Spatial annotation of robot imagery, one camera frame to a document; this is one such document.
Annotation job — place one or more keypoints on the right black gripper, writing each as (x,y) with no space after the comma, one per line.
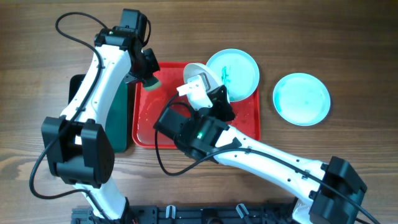
(218,97)

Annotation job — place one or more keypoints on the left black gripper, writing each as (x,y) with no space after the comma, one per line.
(153,67)

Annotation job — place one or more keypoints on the green yellow sponge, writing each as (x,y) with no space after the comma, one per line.
(151,84)

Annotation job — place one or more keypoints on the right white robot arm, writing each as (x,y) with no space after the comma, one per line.
(327,192)

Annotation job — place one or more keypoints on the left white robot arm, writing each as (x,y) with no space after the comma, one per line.
(76,145)

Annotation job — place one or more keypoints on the red plastic tray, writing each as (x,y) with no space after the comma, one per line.
(148,106)

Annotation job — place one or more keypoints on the black tray with water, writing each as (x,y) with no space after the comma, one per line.
(117,119)

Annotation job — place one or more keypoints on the black mounting rail base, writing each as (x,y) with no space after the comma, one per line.
(266,214)

